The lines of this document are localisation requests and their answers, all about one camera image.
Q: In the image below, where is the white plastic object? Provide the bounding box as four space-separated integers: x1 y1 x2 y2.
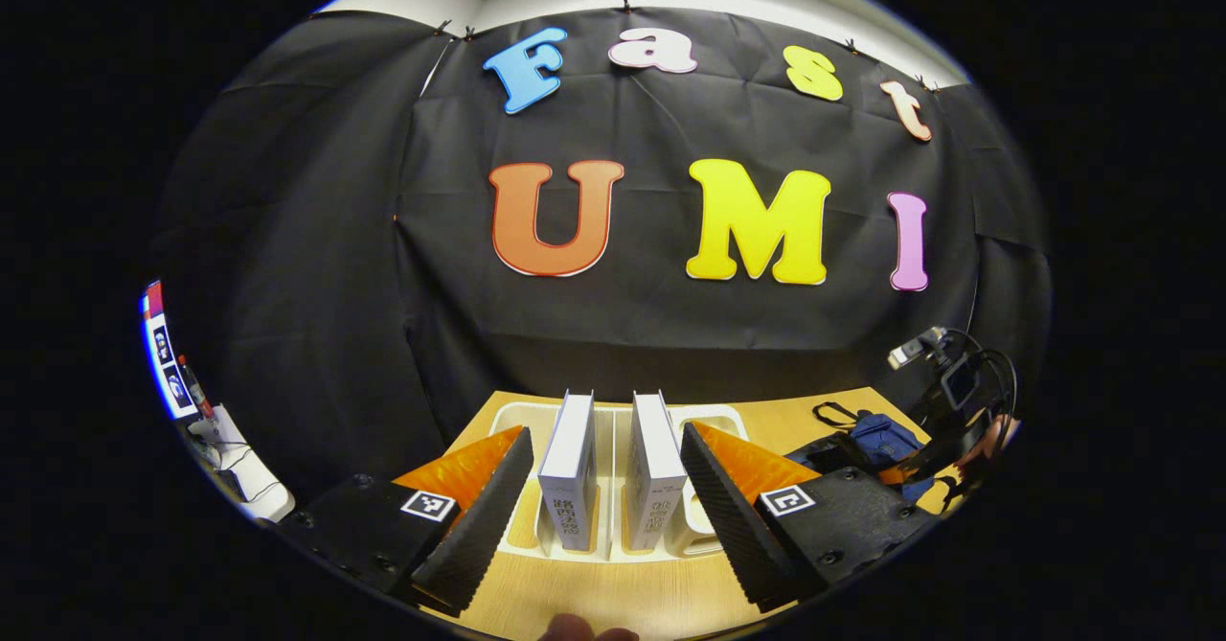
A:
187 404 294 524

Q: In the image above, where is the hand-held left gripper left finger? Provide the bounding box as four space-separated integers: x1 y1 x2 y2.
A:
278 425 535 620

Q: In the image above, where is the white bookshelf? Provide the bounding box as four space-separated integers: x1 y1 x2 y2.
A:
488 400 750 562

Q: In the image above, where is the black cable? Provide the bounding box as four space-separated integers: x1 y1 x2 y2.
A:
946 329 1019 450

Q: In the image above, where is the white book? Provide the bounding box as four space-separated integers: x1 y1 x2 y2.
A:
624 392 689 553
536 390 600 554

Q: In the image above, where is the blue schoolbag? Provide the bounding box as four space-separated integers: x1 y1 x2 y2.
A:
785 401 944 503

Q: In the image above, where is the black backdrop cloth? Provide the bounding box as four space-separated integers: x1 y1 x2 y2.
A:
148 7 1055 503

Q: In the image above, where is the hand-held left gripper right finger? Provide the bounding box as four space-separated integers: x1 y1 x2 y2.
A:
678 421 944 613

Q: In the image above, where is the white and red poster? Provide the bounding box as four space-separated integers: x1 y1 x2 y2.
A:
142 280 198 422

